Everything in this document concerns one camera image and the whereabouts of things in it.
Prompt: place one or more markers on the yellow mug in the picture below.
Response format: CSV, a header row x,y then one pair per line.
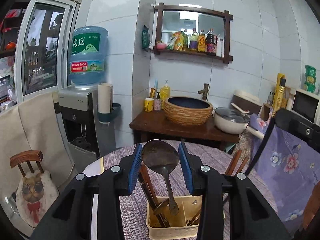
x,y
148,104

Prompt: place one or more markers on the beige plastic utensil holder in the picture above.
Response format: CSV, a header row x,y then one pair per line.
x,y
179,228

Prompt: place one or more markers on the small patterned pump bottle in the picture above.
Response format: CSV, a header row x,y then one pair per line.
x,y
157,103

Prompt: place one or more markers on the blue water bottle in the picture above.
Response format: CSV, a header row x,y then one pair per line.
x,y
87,61

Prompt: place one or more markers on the woven basin sink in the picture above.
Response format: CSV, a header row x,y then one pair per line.
x,y
187,111

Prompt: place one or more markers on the bronze faucet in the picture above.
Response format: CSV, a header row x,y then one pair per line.
x,y
204,91

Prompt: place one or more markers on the right hand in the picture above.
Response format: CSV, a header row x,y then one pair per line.
x,y
312,206

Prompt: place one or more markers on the teal towel holder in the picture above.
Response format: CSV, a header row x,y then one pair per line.
x,y
105,118

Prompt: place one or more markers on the purple floral cloth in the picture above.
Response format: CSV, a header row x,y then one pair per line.
x,y
290,169

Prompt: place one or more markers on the steel spoon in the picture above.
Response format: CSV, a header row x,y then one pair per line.
x,y
162,158
161,206

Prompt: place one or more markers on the wooden wall shelf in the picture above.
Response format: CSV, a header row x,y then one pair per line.
x,y
194,31

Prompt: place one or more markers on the yellow soap bottle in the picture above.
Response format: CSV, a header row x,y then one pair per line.
x,y
164,93

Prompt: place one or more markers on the beige cloth cover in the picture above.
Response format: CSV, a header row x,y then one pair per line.
x,y
32,125

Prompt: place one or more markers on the dog print seat cushion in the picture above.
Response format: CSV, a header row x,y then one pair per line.
x,y
35,194

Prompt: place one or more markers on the black chopstick gold band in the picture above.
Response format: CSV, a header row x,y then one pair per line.
x,y
149,197

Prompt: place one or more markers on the window frame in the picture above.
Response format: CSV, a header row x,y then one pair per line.
x,y
42,49

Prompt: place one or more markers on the white cooking pot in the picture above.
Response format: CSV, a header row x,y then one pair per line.
x,y
234,121

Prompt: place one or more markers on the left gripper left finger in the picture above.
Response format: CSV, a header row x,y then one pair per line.
x,y
130,167

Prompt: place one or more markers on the brown wooden chopstick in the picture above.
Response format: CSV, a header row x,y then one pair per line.
x,y
194,218
144,171

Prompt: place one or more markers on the green instant noodle cups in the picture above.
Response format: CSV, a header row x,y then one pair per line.
x,y
310,79

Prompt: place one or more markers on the dark brown chopstick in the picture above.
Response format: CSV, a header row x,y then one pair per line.
x,y
242,165

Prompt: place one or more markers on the wooden chair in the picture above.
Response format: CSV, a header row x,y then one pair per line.
x,y
27,157

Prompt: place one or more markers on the reddish brown chopstick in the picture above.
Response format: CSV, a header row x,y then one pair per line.
x,y
233,163

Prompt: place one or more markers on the dark wooden counter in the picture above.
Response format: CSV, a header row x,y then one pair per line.
x,y
154,125

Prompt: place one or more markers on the white microwave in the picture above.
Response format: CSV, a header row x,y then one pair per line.
x,y
307,105

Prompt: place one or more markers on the water dispenser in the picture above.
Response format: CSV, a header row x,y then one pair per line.
x,y
87,138

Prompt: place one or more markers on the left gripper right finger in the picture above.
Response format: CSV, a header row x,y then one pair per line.
x,y
190,165

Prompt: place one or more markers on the yellow wrap box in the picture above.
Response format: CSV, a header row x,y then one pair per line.
x,y
279,76

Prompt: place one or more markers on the black gold decorated chopstick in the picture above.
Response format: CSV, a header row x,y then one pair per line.
x,y
266,136

